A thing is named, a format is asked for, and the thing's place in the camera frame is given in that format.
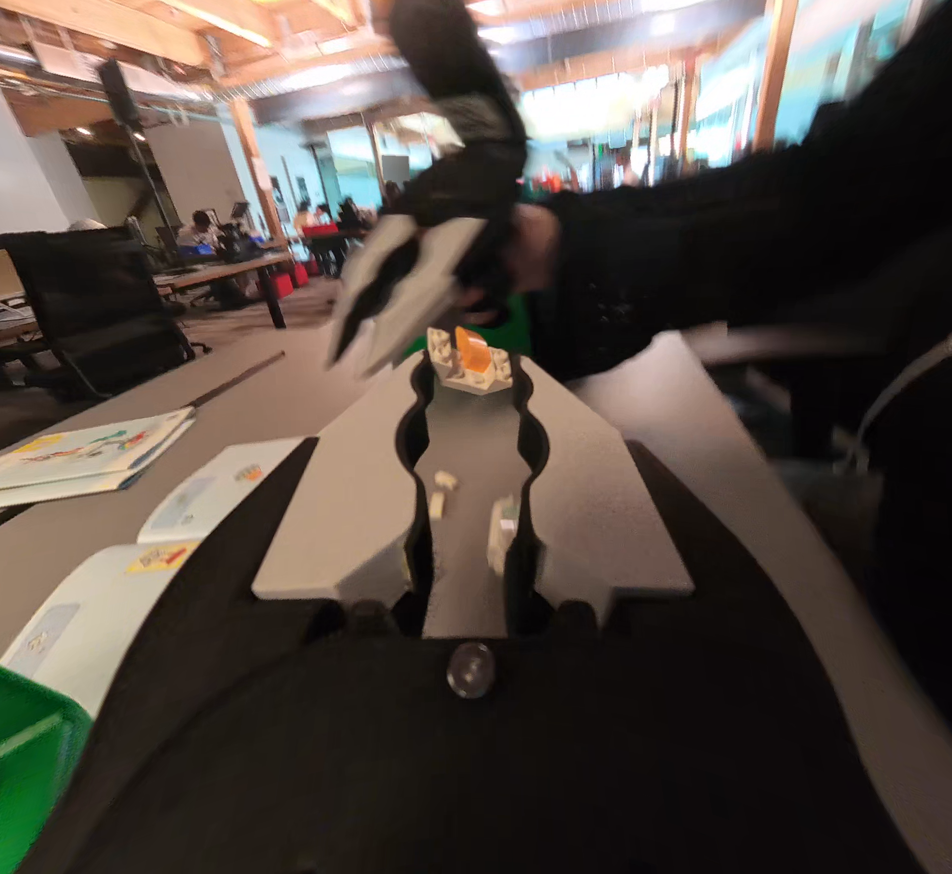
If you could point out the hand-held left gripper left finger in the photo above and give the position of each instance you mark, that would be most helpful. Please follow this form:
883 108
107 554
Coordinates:
335 517

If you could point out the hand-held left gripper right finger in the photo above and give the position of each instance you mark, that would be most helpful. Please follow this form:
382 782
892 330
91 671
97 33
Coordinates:
610 517

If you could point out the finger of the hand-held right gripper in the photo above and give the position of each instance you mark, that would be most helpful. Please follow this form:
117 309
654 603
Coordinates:
368 271
431 279

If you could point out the white and orange lego assembly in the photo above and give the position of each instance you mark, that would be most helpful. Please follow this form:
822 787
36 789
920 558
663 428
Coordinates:
454 368

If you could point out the green plastic parts bin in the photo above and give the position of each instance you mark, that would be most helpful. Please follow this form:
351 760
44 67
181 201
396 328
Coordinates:
37 755

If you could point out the small cream lego piece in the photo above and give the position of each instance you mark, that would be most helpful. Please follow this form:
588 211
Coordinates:
437 506
446 481

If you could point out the white lego body assembly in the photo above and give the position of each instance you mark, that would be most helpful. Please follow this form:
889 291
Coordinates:
502 532

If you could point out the person's right hand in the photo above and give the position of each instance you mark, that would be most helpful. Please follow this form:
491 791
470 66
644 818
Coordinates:
535 249

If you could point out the wooden office table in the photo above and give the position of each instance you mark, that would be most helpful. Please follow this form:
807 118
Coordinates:
223 268

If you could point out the closed instruction booklet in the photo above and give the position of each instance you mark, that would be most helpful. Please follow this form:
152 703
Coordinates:
89 454

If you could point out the open instruction booklet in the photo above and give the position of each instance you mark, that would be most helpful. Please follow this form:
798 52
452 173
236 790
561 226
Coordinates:
89 613

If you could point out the black mesh office chair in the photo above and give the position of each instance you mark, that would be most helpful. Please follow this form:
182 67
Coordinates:
97 308

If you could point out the person's black sweater torso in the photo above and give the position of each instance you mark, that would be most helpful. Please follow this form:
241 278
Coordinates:
915 517

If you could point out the black hanging speaker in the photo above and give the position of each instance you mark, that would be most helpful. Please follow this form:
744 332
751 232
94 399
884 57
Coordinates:
119 93

